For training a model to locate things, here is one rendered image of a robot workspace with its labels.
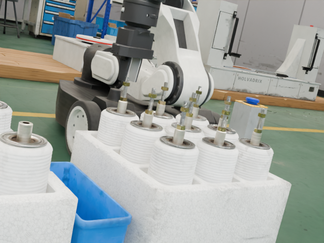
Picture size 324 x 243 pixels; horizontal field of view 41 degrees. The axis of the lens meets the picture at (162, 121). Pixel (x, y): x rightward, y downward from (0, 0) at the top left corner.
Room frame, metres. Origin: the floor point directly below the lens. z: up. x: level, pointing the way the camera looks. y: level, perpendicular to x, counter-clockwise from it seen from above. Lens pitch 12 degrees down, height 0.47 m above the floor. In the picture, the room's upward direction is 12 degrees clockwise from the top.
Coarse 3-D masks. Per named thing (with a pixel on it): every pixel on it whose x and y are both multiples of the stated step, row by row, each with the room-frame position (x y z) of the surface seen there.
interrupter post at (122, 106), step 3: (120, 102) 1.05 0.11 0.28; (123, 102) 1.05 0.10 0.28; (126, 102) 1.06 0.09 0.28; (120, 105) 1.05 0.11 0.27; (123, 105) 1.05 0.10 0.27; (126, 105) 1.06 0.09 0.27; (117, 108) 1.06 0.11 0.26; (120, 108) 1.05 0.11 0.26; (123, 108) 1.05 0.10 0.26; (117, 111) 1.06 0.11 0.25; (120, 111) 1.05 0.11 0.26; (123, 111) 1.05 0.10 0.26
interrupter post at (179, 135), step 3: (177, 129) 0.87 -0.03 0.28; (174, 132) 0.87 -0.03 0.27; (177, 132) 0.86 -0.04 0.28; (180, 132) 0.86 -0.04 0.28; (183, 132) 0.87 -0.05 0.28; (174, 135) 0.87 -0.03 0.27; (177, 135) 0.86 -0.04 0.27; (180, 135) 0.86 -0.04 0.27; (183, 135) 0.87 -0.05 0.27; (174, 138) 0.87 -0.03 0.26; (177, 138) 0.86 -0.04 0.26; (180, 138) 0.86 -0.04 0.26; (183, 138) 0.87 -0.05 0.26; (174, 141) 0.87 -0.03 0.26; (177, 141) 0.86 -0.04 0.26; (180, 141) 0.87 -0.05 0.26; (177, 144) 0.86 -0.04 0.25; (180, 144) 0.87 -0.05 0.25
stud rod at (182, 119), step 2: (184, 102) 0.87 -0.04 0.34; (186, 102) 0.87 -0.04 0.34; (188, 102) 0.87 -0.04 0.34; (184, 104) 0.87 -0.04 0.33; (186, 104) 0.87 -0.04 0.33; (184, 106) 0.87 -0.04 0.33; (186, 106) 0.87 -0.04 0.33; (182, 112) 0.87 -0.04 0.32; (184, 112) 0.87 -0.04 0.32; (186, 112) 0.88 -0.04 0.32; (182, 114) 0.87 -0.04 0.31; (184, 114) 0.87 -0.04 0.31; (182, 116) 0.87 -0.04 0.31; (184, 116) 0.87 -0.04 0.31; (180, 118) 0.87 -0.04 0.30; (182, 118) 0.87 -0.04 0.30; (184, 118) 0.87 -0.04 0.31; (180, 120) 0.87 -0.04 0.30; (182, 120) 0.87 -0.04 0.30; (184, 120) 0.87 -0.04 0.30; (180, 122) 0.87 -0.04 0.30; (182, 122) 0.87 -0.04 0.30; (180, 124) 0.87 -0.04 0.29; (182, 124) 0.87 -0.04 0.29
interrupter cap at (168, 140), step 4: (164, 136) 0.89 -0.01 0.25; (168, 136) 0.90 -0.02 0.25; (172, 136) 0.91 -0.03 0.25; (160, 140) 0.86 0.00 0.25; (164, 140) 0.86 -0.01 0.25; (168, 140) 0.88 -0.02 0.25; (172, 140) 0.89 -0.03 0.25; (184, 140) 0.90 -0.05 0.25; (188, 140) 0.90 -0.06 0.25; (168, 144) 0.84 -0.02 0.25; (172, 144) 0.84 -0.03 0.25; (176, 144) 0.86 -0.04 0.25; (184, 144) 0.88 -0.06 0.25; (188, 144) 0.87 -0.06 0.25; (192, 144) 0.88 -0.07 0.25; (184, 148) 0.84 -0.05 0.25; (188, 148) 0.84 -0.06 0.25; (192, 148) 0.85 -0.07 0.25
